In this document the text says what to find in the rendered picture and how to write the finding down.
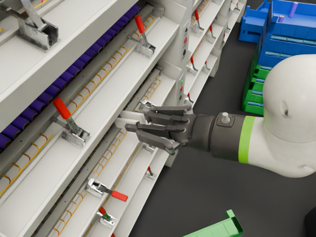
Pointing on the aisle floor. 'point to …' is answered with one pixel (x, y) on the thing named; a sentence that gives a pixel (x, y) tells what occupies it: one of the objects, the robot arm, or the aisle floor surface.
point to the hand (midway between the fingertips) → (129, 120)
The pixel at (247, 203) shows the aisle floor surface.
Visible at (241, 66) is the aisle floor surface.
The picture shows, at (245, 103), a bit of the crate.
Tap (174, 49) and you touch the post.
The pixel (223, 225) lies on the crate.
